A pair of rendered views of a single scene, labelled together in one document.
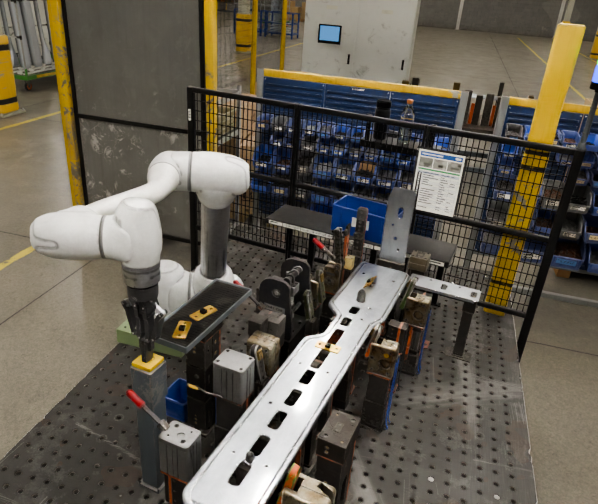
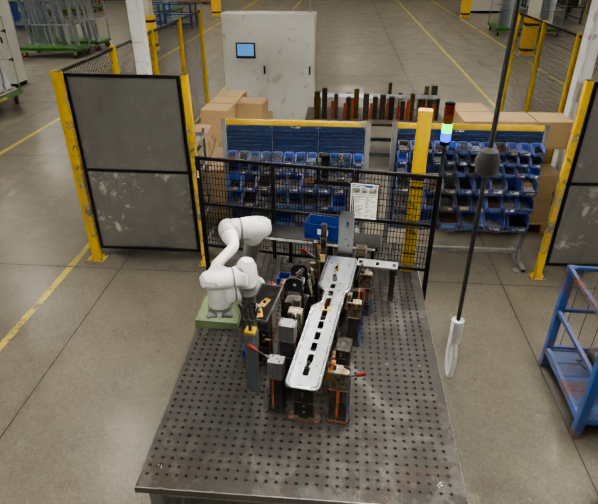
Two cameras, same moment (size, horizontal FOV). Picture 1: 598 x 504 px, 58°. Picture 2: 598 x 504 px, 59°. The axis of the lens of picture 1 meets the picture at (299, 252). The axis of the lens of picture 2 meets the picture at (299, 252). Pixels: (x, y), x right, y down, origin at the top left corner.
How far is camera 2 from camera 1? 1.56 m
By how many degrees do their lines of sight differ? 9
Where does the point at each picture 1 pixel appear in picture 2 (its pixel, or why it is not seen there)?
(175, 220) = (172, 236)
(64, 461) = (203, 390)
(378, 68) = (290, 75)
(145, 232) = (253, 272)
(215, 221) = (253, 251)
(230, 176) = (263, 228)
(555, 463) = not seen: hidden behind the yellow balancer
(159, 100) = (152, 152)
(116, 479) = (234, 393)
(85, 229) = (227, 276)
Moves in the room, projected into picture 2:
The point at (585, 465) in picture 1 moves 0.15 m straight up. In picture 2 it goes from (470, 350) to (473, 336)
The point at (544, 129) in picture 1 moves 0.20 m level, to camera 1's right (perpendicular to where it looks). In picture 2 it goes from (419, 166) to (445, 164)
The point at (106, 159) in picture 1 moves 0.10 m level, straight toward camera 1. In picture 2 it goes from (113, 199) to (115, 202)
